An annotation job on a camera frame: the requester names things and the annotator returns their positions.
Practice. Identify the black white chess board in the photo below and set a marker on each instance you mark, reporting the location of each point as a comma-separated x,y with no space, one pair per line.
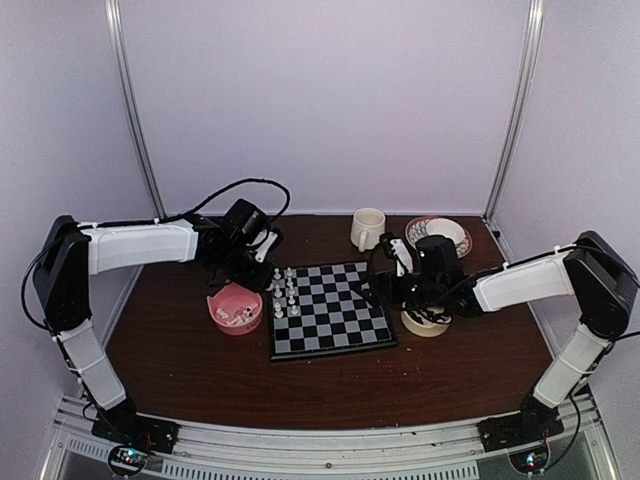
332,320

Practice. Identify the patterned saucer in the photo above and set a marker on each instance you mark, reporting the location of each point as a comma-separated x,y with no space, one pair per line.
421,227

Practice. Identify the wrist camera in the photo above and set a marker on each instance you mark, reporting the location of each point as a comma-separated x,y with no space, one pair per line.
394,248
266,241

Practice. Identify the black chess pieces pile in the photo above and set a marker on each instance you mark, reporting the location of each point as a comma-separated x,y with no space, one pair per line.
430,315

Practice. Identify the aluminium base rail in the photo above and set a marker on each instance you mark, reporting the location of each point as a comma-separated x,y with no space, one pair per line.
451,450

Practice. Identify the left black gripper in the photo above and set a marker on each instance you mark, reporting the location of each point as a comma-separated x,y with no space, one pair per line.
259,282

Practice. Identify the aluminium frame post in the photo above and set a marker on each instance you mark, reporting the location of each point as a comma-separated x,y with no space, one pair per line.
118,42
528,63

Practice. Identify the left aluminium frame post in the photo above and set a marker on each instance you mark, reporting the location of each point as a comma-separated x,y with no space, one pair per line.
118,42

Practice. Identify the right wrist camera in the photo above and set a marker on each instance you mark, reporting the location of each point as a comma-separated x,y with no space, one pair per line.
394,248

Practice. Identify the right aluminium frame post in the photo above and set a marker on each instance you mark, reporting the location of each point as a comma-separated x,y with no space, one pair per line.
528,63

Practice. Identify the white pawn five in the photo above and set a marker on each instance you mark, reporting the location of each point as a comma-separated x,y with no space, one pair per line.
278,311

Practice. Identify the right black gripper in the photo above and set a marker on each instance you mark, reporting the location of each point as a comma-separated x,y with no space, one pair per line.
379,282

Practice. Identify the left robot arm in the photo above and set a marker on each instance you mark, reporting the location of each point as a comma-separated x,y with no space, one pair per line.
235,244

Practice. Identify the cream ribbed mug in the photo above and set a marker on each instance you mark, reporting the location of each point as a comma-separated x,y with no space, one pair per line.
368,224

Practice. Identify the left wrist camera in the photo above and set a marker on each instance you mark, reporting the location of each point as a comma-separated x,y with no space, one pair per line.
266,241

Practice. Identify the pink bowl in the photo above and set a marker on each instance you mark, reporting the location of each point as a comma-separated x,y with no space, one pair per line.
233,296

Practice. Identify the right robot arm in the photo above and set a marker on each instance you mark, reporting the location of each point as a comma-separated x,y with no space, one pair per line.
603,284

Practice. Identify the cream bowl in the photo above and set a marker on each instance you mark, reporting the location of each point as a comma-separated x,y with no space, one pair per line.
427,331

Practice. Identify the white chess pieces pile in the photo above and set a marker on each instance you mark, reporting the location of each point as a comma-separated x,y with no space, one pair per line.
235,318

